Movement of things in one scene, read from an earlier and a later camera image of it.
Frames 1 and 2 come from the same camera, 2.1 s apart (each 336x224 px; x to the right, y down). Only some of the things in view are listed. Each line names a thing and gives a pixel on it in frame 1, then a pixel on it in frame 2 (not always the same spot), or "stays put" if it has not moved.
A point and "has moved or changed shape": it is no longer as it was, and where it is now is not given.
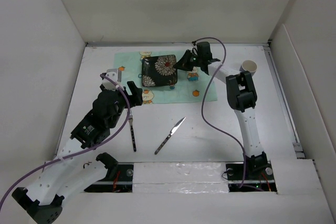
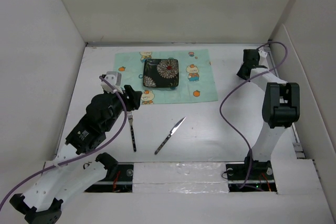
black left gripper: [135, 93] stays put
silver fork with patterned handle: [133, 139] stays put
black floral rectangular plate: [159, 71] has moved or changed shape
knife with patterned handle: [171, 132] stays put
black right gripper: [183, 63] to [240, 73]
